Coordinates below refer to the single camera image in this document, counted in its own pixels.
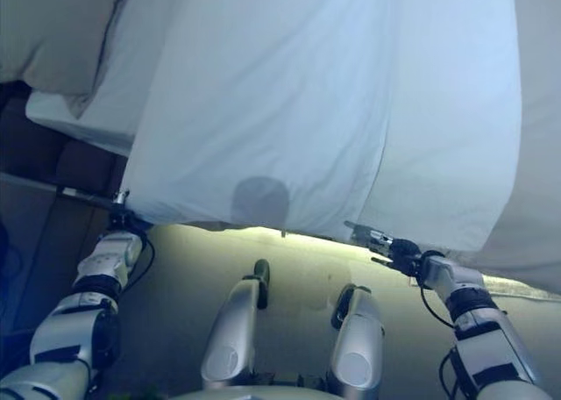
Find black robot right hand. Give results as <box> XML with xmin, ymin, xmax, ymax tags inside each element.
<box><xmin>344</xmin><ymin>219</ymin><xmax>424</xmax><ymax>278</ymax></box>

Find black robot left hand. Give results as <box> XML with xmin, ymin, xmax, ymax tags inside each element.
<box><xmin>107</xmin><ymin>189</ymin><xmax>148</xmax><ymax>234</ymax></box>

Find white duvet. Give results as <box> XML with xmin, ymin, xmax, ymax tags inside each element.
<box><xmin>117</xmin><ymin>0</ymin><xmax>525</xmax><ymax>252</ymax></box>

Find white bed sheet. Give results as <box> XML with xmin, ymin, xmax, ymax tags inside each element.
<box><xmin>24</xmin><ymin>53</ymin><xmax>167</xmax><ymax>158</ymax></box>

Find beige bed runner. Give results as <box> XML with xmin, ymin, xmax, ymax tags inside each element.
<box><xmin>442</xmin><ymin>0</ymin><xmax>561</xmax><ymax>294</ymax></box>

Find dark robot right foot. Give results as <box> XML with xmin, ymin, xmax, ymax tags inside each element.
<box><xmin>335</xmin><ymin>283</ymin><xmax>359</xmax><ymax>331</ymax></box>

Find dark robot foot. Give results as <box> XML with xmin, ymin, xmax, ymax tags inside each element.
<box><xmin>335</xmin><ymin>283</ymin><xmax>359</xmax><ymax>331</ymax></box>
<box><xmin>253</xmin><ymin>259</ymin><xmax>272</xmax><ymax>310</ymax></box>

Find silver robot right leg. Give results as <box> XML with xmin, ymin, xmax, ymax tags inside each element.
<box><xmin>329</xmin><ymin>285</ymin><xmax>387</xmax><ymax>395</ymax></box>

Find silver robot leg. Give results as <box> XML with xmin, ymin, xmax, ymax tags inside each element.
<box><xmin>200</xmin><ymin>276</ymin><xmax>259</xmax><ymax>382</ymax></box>
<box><xmin>329</xmin><ymin>285</ymin><xmax>387</xmax><ymax>395</ymax></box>

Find wooden nightstand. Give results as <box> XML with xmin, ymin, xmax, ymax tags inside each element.
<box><xmin>0</xmin><ymin>171</ymin><xmax>110</xmax><ymax>366</ymax></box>

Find grey rug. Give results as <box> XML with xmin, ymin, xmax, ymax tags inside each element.
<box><xmin>477</xmin><ymin>272</ymin><xmax>561</xmax><ymax>304</ymax></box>

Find dark robot left foot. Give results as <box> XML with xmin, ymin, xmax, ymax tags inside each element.
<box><xmin>253</xmin><ymin>259</ymin><xmax>272</xmax><ymax>310</ymax></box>

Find silver robot left leg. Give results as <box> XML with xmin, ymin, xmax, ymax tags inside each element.
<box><xmin>200</xmin><ymin>276</ymin><xmax>259</xmax><ymax>382</ymax></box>

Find beige pillow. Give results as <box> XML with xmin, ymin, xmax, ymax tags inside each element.
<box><xmin>0</xmin><ymin>0</ymin><xmax>189</xmax><ymax>111</ymax></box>

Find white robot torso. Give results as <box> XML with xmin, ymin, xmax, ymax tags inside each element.
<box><xmin>174</xmin><ymin>384</ymin><xmax>352</xmax><ymax>400</ymax></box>

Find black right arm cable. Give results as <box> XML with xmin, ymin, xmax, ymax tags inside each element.
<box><xmin>419</xmin><ymin>281</ymin><xmax>461</xmax><ymax>392</ymax></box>

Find dark bed frame base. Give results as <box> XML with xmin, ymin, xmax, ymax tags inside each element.
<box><xmin>0</xmin><ymin>79</ymin><xmax>132</xmax><ymax>199</ymax></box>

